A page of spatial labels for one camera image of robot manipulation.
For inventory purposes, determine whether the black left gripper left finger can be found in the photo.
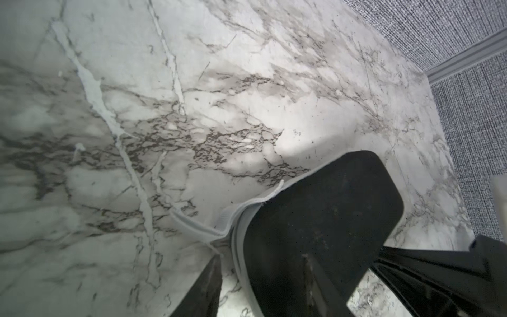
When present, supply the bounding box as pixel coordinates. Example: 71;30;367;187
170;254;223;317

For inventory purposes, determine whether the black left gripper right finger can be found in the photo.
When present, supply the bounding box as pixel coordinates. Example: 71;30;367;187
303;254;354;317

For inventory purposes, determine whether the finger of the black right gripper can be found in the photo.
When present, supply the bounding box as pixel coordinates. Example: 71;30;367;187
371;235;506;316

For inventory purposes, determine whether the grey umbrella case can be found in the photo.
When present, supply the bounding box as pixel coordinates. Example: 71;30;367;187
171;150;404;316

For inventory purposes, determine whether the aluminium corner frame post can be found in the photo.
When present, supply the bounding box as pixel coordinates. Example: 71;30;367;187
426;28;506;85

